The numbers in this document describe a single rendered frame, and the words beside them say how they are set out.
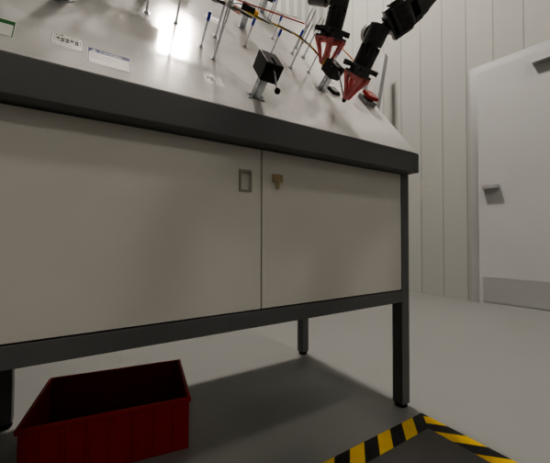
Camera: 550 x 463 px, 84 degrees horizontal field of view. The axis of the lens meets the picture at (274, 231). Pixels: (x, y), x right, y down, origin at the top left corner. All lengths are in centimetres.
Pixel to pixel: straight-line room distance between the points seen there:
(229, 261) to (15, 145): 44
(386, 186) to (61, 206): 89
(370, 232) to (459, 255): 250
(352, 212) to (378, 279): 24
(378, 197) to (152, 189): 69
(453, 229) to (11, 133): 333
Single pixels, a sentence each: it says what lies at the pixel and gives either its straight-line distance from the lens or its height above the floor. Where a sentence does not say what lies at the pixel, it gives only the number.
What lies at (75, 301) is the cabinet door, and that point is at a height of 46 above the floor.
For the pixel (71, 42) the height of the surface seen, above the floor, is 94.
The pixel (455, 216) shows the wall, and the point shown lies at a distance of 348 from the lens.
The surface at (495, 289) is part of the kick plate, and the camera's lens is 335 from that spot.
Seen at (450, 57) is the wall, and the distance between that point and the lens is 393.
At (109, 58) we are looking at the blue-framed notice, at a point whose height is 93.
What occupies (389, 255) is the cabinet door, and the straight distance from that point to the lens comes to 109.
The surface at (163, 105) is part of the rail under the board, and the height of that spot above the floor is 84.
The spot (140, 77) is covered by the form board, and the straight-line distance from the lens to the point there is 72.
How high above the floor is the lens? 58
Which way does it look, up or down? 1 degrees up
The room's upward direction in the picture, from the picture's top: straight up
